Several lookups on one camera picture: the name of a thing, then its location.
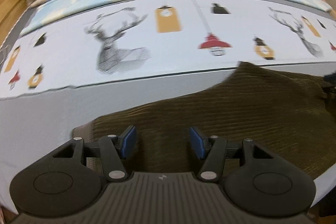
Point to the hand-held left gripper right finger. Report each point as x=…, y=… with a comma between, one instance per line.
x=197, y=142

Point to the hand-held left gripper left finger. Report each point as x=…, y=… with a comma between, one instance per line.
x=128, y=141

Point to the printed deer bed sheet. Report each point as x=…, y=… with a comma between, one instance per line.
x=183, y=56

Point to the grey bed sheet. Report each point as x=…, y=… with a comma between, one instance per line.
x=39, y=124

